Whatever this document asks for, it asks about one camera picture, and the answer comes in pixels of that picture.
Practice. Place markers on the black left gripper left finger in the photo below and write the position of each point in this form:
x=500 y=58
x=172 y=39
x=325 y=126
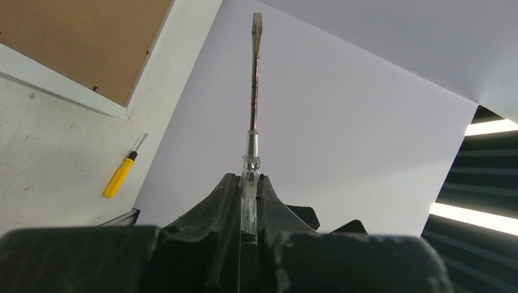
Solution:
x=198 y=252

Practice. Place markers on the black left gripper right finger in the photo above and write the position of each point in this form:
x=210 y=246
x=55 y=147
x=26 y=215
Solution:
x=293 y=257

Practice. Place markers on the clear handle screwdriver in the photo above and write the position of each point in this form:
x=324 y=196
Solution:
x=251 y=161

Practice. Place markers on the white picture frame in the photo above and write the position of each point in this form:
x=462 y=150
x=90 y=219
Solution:
x=108 y=56

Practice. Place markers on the yellow handle screwdriver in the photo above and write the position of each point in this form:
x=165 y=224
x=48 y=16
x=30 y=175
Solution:
x=122 y=172

